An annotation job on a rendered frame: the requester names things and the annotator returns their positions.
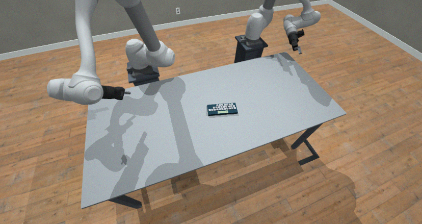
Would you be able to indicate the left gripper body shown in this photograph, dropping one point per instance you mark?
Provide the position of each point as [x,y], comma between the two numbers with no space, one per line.
[293,36]

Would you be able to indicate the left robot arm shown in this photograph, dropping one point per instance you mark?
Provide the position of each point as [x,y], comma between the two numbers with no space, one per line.
[256,22]

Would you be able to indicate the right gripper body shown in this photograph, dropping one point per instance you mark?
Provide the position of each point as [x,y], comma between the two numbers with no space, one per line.
[110,92]

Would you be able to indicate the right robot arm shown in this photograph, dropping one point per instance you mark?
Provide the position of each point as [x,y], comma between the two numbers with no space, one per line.
[84,87]

